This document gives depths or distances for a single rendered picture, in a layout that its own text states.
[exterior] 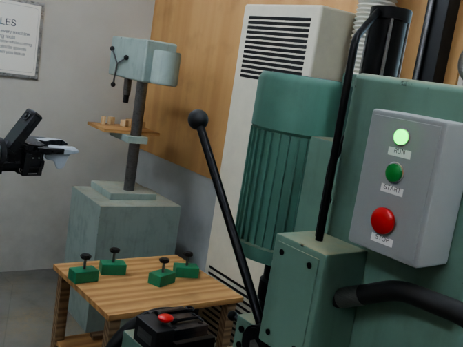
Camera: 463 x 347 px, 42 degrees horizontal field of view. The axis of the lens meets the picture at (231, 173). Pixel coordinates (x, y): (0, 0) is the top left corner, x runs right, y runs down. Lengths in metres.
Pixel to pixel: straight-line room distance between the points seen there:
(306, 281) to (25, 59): 3.33
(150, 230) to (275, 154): 2.46
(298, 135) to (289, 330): 0.31
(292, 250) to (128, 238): 2.60
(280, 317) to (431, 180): 0.27
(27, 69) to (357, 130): 3.28
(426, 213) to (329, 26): 1.92
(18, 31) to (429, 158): 3.43
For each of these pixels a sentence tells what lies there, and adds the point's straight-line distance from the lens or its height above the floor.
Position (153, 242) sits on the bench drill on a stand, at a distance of 3.41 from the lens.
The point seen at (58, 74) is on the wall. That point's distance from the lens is 4.03.
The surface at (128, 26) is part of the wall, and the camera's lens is 4.20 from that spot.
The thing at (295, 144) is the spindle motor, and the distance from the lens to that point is 0.95.
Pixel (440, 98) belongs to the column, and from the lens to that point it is 0.74.
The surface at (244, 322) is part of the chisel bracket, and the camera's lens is 1.11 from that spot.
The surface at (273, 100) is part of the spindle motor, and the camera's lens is 0.96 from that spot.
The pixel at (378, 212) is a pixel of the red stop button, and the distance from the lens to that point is 0.70.
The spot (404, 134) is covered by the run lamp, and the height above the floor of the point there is 1.46.
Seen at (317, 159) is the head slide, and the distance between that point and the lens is 0.91.
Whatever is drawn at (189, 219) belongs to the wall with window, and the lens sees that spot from 3.73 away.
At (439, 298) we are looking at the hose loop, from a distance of 0.70.
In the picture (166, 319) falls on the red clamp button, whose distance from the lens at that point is 1.18.
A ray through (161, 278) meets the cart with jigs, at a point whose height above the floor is 0.57.
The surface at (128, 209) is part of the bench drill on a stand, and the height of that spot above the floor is 0.69.
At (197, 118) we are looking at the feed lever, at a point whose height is 1.41.
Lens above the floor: 1.50
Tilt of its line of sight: 10 degrees down
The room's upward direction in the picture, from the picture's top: 9 degrees clockwise
